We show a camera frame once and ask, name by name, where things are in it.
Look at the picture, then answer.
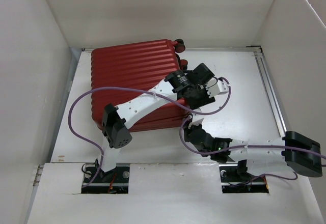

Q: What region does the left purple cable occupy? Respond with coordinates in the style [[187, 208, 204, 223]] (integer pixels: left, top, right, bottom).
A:
[[68, 76, 232, 187]]

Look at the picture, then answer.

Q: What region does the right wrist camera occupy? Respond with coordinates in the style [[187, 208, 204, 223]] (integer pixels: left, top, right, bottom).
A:
[[188, 114, 204, 128]]

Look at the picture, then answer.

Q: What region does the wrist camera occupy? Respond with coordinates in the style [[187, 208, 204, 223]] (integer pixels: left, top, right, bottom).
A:
[[188, 114, 204, 128], [205, 77, 229, 98]]

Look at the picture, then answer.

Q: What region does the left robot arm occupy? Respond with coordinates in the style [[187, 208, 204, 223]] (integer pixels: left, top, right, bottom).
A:
[[96, 63, 228, 182]]

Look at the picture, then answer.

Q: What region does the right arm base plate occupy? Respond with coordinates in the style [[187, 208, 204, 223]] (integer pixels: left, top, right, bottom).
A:
[[219, 164, 269, 194]]

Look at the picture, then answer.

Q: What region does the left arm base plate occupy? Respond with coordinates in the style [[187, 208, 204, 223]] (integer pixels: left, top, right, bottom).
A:
[[81, 165, 130, 194]]

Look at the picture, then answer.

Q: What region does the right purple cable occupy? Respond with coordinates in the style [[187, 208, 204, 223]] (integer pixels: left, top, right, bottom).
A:
[[179, 117, 326, 184]]

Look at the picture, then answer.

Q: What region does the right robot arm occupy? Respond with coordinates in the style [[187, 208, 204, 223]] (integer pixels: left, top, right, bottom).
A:
[[179, 121, 324, 180]]

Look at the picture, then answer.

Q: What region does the red suitcase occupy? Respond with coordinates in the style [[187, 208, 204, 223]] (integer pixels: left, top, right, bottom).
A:
[[91, 39, 188, 132]]

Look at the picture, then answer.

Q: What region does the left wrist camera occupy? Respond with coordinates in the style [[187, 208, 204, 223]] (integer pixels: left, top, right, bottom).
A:
[[205, 77, 229, 98]]

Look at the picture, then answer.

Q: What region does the purple cable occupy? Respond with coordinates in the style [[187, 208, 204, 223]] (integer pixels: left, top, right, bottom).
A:
[[68, 76, 232, 187], [179, 117, 326, 184]]

